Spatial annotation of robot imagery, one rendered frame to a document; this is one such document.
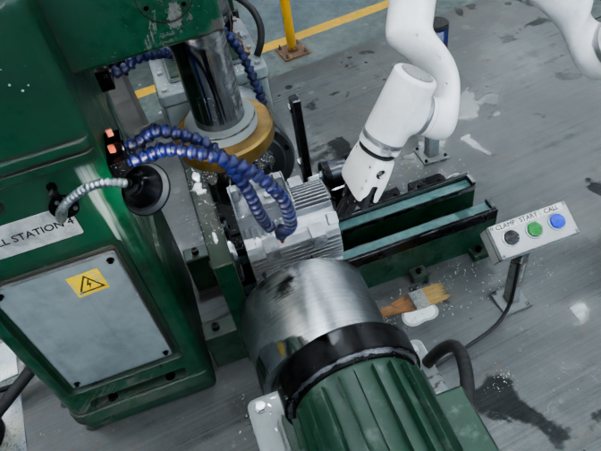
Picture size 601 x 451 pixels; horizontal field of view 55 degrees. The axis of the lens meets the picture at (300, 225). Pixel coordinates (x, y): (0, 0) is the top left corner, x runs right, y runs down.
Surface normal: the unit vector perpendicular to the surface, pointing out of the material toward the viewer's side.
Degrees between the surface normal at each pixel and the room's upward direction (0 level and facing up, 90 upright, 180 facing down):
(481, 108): 0
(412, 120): 86
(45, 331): 90
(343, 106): 0
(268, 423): 0
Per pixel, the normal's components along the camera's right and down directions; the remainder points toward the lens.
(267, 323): -0.70, -0.31
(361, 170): -0.85, 0.00
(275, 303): -0.51, -0.48
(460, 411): -0.13, -0.66
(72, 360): 0.31, 0.67
